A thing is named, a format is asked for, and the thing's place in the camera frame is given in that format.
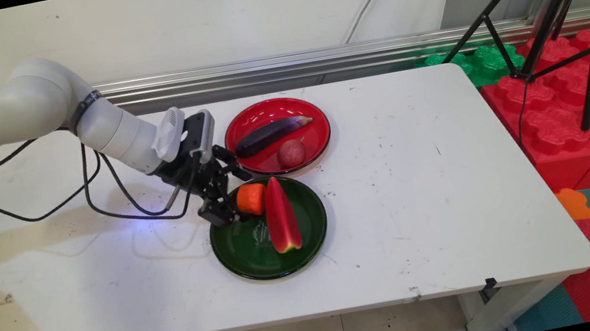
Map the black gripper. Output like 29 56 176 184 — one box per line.
151 137 262 238

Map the orange carrot piece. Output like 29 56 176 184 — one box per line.
234 180 271 220

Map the red round plate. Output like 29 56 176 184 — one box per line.
219 89 338 184

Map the red watermelon slice toy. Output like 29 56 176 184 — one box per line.
260 173 306 256

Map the purple toy eggplant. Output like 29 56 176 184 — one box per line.
230 113 319 160

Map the dark green round plate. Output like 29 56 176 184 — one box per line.
201 168 337 289

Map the small red round fruit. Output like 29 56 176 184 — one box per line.
274 137 310 171

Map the green foam block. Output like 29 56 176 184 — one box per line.
413 35 529 98

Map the grey table leg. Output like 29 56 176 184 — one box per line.
459 274 575 331

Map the large red foam block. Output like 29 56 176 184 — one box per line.
479 61 590 205

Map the orange foam piece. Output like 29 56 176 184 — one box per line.
553 184 590 224

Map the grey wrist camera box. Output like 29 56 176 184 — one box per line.
180 107 222 167

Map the aluminium wall rail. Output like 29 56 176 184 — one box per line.
93 2 590 116

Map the black arm strap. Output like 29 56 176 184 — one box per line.
63 88 108 136

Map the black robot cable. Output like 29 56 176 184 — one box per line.
0 107 207 249

